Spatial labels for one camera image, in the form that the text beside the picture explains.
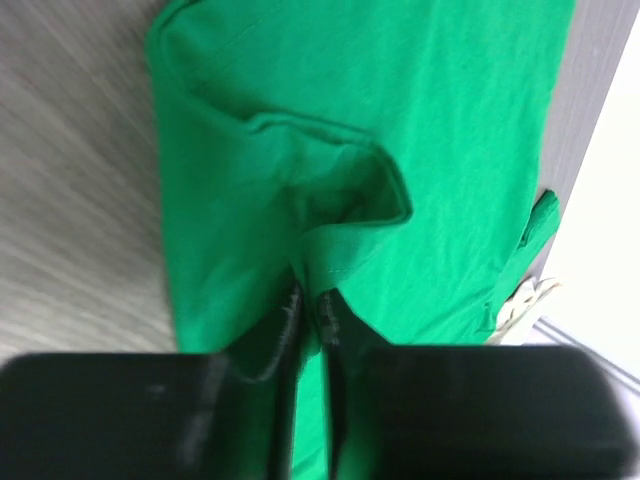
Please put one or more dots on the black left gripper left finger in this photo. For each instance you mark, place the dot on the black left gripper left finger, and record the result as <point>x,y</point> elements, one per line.
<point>223,415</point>

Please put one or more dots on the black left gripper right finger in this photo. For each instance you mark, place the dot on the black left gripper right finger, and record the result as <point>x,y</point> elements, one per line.
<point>464,412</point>

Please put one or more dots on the green t shirt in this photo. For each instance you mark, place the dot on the green t shirt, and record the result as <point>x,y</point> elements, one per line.
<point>389,149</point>

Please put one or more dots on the folded white t shirt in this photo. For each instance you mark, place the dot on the folded white t shirt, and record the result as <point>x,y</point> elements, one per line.
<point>519,314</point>

